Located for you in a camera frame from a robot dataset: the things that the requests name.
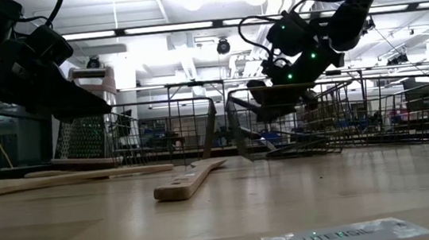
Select gold wire basket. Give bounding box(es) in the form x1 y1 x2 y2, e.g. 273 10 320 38
102 94 223 175
306 70 429 157
222 76 359 166

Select black computer monitor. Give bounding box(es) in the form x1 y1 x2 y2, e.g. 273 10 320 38
401 76 429 114

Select white round ceiling lamp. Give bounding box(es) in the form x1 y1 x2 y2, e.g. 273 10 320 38
180 0 204 13

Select wooden spoon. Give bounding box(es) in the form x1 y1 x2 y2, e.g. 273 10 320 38
150 157 232 204

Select black round spatula red-black handle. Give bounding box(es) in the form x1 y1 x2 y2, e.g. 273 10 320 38
230 84 322 129

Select pink metal box grater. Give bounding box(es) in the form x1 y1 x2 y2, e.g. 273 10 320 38
41 64 125 174

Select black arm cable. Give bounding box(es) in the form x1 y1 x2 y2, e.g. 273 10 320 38
234 0 356 64
12 0 71 41

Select black rectangular spatula red-black handle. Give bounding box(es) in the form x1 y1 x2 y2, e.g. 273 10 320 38
238 116 341 163

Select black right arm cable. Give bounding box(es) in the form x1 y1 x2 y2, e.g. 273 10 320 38
234 0 356 64

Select long wooden slotted spatula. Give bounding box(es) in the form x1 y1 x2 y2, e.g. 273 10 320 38
0 161 177 199

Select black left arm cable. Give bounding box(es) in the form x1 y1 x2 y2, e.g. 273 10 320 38
12 0 71 41

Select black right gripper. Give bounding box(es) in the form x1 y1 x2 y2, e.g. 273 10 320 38
245 48 333 125

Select black table frame rails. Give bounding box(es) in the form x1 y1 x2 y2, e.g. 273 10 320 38
0 122 429 192

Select black dome ceiling camera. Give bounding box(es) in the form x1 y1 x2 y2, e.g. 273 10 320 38
214 37 232 56
84 55 102 70

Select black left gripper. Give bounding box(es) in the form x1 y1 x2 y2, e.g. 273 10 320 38
0 29 114 127

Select black ceiling projector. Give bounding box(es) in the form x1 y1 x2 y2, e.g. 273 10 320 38
385 51 410 67

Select short wooden slotted spatula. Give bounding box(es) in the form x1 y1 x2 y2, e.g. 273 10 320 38
23 163 109 181

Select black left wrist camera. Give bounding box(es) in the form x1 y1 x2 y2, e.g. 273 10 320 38
22 21 76 71

